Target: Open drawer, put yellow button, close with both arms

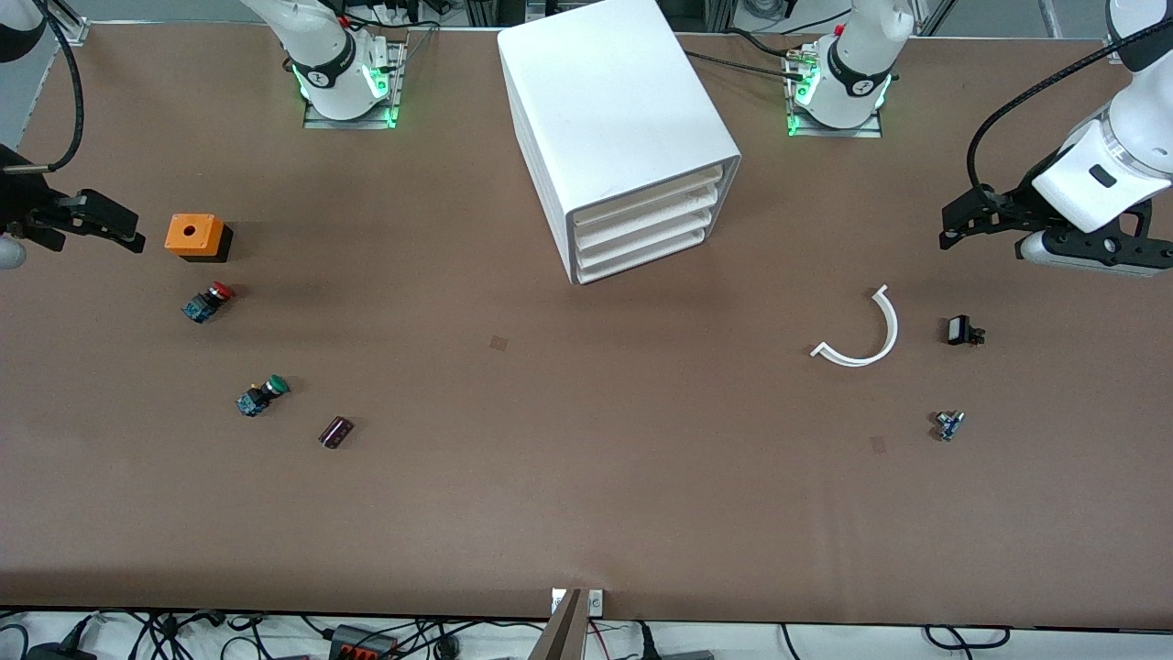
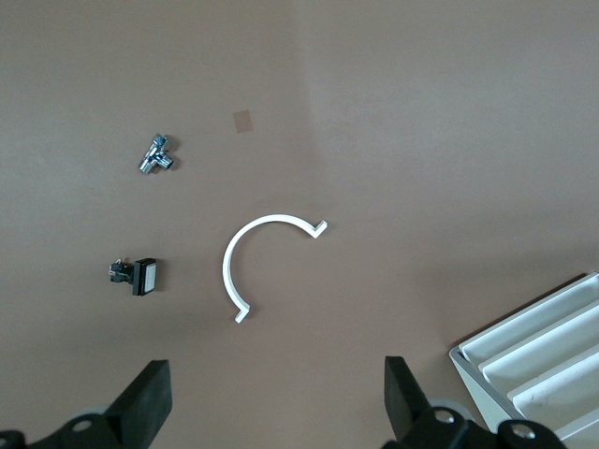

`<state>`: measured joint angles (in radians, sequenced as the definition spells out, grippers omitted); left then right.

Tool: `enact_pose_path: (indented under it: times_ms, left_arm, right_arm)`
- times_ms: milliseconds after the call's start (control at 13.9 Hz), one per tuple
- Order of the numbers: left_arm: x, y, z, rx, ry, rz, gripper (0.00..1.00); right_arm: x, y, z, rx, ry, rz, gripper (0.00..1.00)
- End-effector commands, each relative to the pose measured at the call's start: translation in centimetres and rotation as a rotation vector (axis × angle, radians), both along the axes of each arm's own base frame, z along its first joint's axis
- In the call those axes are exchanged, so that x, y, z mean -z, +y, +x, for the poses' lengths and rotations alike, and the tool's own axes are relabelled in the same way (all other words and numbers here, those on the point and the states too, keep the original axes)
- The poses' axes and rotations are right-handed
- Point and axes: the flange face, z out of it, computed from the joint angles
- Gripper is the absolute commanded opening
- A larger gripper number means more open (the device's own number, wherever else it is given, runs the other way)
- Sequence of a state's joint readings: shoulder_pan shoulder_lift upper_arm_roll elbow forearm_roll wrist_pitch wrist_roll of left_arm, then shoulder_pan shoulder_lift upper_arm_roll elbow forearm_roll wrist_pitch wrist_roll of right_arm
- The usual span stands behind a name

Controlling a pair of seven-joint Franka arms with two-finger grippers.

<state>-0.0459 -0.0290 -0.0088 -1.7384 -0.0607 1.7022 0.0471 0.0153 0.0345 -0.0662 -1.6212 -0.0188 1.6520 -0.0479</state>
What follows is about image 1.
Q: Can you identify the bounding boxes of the green push button switch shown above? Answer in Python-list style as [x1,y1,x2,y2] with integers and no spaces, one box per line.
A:
[236,374,291,418]

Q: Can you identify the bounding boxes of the wooden post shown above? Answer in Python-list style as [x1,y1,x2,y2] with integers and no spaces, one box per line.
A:
[530,588,587,660]

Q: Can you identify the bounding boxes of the red push button switch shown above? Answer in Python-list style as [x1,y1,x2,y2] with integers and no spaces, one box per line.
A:
[181,281,236,324]

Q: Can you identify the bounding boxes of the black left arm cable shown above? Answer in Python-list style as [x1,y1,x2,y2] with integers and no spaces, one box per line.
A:
[967,18,1173,198]

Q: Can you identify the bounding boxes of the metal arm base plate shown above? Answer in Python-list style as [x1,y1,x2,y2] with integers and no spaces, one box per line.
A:
[786,46,885,138]
[302,41,407,130]

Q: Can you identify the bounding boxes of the black orange power strip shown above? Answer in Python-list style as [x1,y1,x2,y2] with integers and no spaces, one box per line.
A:
[330,625,400,660]

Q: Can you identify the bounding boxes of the aluminium frame corner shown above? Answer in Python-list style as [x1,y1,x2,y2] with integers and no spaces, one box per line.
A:
[50,0,90,45]

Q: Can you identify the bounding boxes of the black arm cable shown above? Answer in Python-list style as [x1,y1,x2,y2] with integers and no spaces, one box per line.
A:
[967,18,1173,198]
[32,0,85,173]

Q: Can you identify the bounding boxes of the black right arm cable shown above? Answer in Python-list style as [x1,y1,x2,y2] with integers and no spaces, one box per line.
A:
[32,0,85,173]

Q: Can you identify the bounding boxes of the white curved plastic strip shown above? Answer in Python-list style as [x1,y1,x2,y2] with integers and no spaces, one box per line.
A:
[810,284,900,368]

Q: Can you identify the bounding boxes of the orange box with hole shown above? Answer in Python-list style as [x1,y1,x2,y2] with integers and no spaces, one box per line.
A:
[165,214,234,264]

